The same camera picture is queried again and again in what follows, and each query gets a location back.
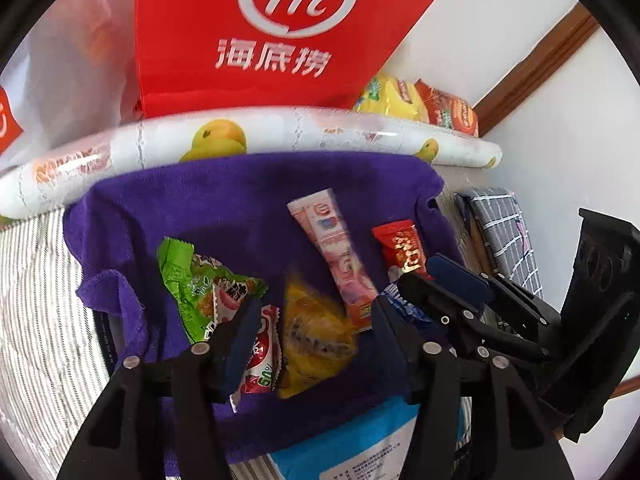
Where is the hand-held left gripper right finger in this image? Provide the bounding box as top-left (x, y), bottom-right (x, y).
top-left (372, 295), bottom-right (576, 480)

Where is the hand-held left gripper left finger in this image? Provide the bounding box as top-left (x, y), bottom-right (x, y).
top-left (57, 300), bottom-right (258, 480)

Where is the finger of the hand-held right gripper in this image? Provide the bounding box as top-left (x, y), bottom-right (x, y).
top-left (429, 254), bottom-right (556, 328)
top-left (397, 272), bottom-right (551, 361)

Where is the red white snack packet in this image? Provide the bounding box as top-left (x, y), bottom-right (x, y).
top-left (229, 304), bottom-right (281, 413)

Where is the blue white snack packet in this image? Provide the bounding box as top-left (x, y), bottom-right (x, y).
top-left (382, 280), bottom-right (431, 326)

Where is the yellow snack packet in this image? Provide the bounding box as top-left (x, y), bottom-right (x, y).
top-left (275, 272), bottom-right (358, 401)

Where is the red candy packet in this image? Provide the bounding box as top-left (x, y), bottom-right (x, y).
top-left (371, 219), bottom-right (433, 281)

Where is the green snack packet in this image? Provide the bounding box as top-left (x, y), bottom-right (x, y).
top-left (156, 237), bottom-right (268, 346)

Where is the pink long snack packet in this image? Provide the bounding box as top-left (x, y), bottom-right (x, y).
top-left (286, 188), bottom-right (379, 333)

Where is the grey plaid cloth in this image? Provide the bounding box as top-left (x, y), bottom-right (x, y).
top-left (454, 187), bottom-right (545, 301)

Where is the blue box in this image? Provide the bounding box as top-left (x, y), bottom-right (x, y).
top-left (270, 400), bottom-right (421, 480)

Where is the purple cloth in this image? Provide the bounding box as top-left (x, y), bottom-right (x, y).
top-left (64, 150), bottom-right (466, 478)

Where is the red orange snack bag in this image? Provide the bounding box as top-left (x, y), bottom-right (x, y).
top-left (414, 79), bottom-right (480, 138)

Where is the yellow snack bag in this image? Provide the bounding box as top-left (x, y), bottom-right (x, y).
top-left (352, 72), bottom-right (431, 123)

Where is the brown wooden trim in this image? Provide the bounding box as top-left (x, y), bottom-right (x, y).
top-left (472, 2), bottom-right (601, 133)

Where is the white plastic bag red logo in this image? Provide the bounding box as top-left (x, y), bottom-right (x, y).
top-left (0, 0), bottom-right (146, 171)

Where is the red paper bag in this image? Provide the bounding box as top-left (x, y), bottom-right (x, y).
top-left (134, 0), bottom-right (471, 120)

